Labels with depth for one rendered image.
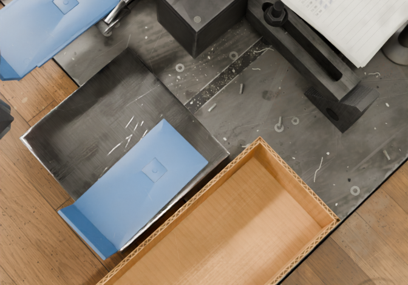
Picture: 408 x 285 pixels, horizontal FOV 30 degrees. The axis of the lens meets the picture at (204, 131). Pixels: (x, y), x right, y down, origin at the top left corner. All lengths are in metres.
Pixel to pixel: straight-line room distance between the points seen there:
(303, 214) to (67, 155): 0.27
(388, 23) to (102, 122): 0.34
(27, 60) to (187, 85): 0.19
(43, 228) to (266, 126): 0.27
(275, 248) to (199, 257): 0.08
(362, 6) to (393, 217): 0.24
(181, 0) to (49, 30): 0.14
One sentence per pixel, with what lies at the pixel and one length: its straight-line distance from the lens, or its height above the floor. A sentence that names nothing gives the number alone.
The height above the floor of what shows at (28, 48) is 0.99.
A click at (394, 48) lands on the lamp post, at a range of 0.93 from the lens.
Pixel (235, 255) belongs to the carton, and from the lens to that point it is 0.84.
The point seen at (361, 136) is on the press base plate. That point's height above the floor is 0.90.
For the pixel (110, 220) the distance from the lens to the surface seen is 0.82.
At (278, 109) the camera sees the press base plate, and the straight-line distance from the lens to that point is 0.88.
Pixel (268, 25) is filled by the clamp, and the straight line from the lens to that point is 0.83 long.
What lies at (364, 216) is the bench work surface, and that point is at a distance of 0.87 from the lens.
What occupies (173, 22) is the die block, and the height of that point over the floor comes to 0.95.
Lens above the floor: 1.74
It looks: 75 degrees down
